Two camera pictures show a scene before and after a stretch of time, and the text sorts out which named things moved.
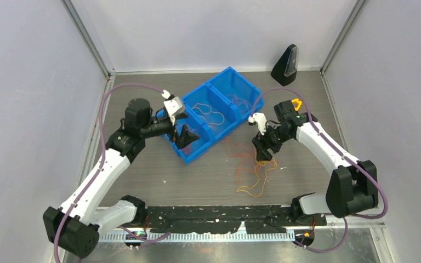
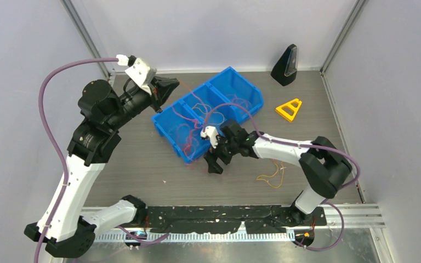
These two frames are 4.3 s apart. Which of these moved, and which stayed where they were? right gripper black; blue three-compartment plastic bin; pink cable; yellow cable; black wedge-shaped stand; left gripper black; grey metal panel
Moved: left gripper black; pink cable; right gripper black; yellow cable
Stayed: black wedge-shaped stand; grey metal panel; blue three-compartment plastic bin
